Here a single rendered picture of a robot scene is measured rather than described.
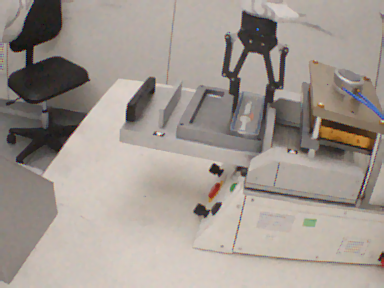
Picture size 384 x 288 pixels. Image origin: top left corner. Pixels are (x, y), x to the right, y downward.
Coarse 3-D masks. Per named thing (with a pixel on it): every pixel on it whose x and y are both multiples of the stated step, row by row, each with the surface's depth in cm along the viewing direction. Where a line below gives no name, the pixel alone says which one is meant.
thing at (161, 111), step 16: (160, 96) 111; (176, 96) 107; (192, 96) 113; (144, 112) 104; (160, 112) 98; (176, 112) 105; (272, 112) 110; (128, 128) 98; (144, 128) 99; (160, 128) 99; (272, 128) 103; (144, 144) 98; (160, 144) 97; (176, 144) 96; (192, 144) 96; (208, 144) 96; (224, 160) 96; (240, 160) 95
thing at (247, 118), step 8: (248, 96) 108; (256, 96) 108; (264, 96) 109; (240, 104) 104; (248, 104) 104; (256, 104) 105; (240, 112) 101; (248, 112) 101; (256, 112) 101; (240, 120) 98; (248, 120) 98; (256, 120) 98; (232, 128) 95; (240, 128) 95; (248, 128) 95; (256, 128) 96
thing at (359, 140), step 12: (312, 120) 89; (324, 120) 90; (324, 132) 89; (336, 132) 88; (348, 132) 87; (360, 132) 88; (372, 132) 89; (324, 144) 90; (336, 144) 89; (348, 144) 89; (360, 144) 88; (372, 144) 87
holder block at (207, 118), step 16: (208, 96) 111; (224, 96) 108; (192, 112) 101; (208, 112) 104; (224, 112) 102; (176, 128) 96; (192, 128) 95; (208, 128) 96; (224, 128) 96; (224, 144) 95; (240, 144) 95; (256, 144) 94
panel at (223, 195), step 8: (224, 168) 121; (224, 176) 115; (240, 176) 100; (224, 184) 110; (240, 184) 95; (216, 192) 111; (224, 192) 104; (232, 192) 96; (208, 200) 115; (216, 200) 107; (224, 200) 100; (208, 208) 110; (208, 216) 104; (216, 216) 98; (200, 224) 107; (208, 224) 100; (200, 232) 102
